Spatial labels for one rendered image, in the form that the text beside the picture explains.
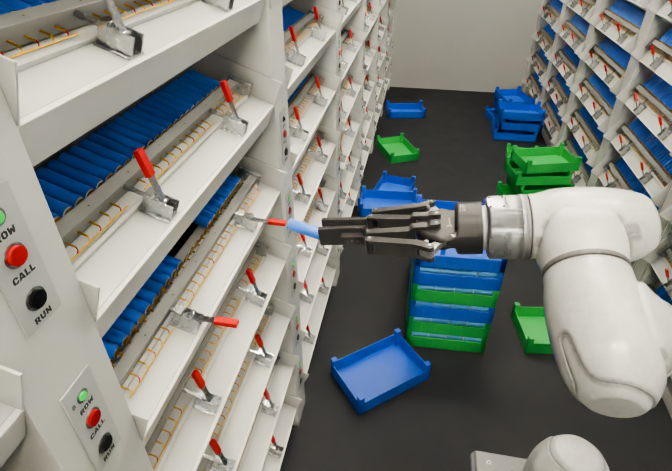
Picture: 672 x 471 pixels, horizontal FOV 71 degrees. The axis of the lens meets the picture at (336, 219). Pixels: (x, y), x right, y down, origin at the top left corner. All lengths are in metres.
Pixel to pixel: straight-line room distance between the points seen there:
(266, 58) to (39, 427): 0.71
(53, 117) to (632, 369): 0.58
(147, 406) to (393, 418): 1.16
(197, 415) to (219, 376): 0.08
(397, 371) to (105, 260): 1.42
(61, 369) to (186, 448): 0.41
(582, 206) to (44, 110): 0.59
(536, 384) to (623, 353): 1.37
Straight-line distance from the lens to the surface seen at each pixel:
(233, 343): 0.99
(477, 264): 1.66
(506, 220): 0.66
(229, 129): 0.84
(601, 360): 0.58
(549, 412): 1.88
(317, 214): 1.69
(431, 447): 1.69
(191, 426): 0.89
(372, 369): 1.84
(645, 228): 0.69
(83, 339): 0.51
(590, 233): 0.65
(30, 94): 0.46
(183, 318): 0.74
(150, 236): 0.60
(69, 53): 0.54
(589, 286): 0.60
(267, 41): 0.95
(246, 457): 1.30
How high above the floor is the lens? 1.44
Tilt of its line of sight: 34 degrees down
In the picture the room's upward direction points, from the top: straight up
